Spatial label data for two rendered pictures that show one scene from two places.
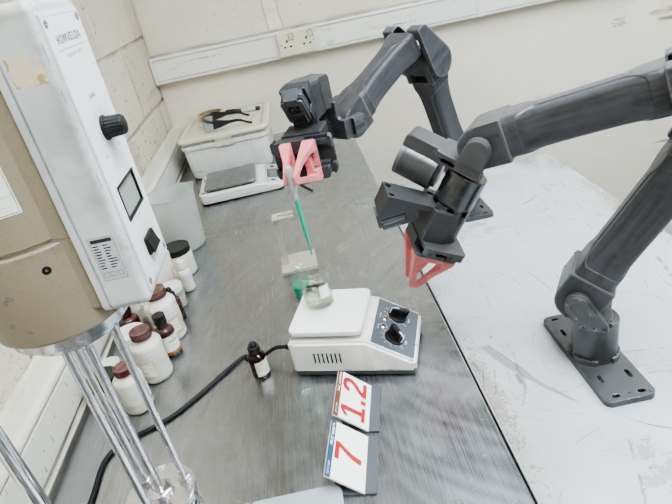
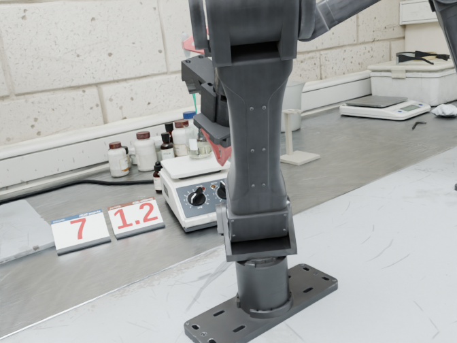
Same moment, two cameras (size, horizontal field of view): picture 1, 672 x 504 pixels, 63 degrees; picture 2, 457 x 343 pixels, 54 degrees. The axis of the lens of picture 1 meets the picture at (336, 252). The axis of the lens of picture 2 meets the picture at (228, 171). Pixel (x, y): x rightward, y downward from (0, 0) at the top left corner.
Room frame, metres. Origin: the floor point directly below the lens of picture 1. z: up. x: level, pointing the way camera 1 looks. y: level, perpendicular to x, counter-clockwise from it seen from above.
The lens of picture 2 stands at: (0.32, -0.72, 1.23)
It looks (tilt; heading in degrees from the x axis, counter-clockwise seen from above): 17 degrees down; 56
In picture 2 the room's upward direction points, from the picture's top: 6 degrees counter-clockwise
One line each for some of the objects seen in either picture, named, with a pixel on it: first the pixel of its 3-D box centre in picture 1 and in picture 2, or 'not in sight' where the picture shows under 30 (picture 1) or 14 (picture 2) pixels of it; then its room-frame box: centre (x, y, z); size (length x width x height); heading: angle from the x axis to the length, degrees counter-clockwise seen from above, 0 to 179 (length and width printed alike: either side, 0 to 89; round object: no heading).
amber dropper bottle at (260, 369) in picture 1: (256, 357); (159, 175); (0.73, 0.17, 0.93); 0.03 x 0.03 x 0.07
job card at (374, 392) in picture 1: (357, 399); (136, 216); (0.60, 0.01, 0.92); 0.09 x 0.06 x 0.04; 168
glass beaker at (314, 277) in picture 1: (314, 284); (198, 140); (0.77, 0.05, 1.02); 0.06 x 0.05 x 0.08; 58
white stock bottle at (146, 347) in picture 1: (148, 352); (145, 150); (0.79, 0.35, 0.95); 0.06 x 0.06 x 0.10
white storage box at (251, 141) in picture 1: (231, 138); (426, 79); (1.99, 0.29, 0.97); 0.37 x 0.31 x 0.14; 179
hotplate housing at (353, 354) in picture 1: (350, 332); (200, 188); (0.74, 0.00, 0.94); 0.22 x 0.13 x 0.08; 73
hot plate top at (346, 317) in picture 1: (331, 311); (194, 163); (0.75, 0.03, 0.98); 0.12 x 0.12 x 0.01; 73
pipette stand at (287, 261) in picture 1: (293, 238); (296, 135); (1.08, 0.09, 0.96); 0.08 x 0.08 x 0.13; 2
